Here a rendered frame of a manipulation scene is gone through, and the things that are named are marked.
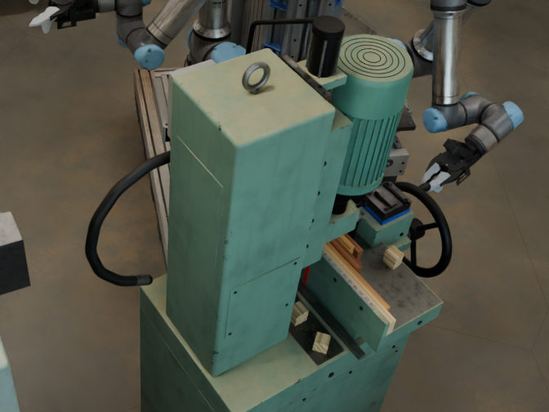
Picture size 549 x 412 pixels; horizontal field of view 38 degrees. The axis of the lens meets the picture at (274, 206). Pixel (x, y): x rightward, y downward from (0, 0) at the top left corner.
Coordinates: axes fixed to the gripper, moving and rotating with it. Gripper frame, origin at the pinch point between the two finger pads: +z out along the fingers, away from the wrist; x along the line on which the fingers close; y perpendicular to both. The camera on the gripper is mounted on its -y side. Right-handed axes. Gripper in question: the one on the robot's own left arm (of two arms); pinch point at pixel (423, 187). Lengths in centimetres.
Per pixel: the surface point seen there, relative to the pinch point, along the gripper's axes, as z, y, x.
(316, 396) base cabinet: 60, -9, -28
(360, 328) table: 40, -20, -26
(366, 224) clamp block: 21.4, -18.6, -5.9
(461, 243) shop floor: -20, 117, 23
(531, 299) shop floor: -23, 118, -14
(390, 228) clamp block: 17.2, -15.3, -9.7
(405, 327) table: 32.1, -17.8, -32.8
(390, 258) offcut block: 22.9, -17.1, -16.8
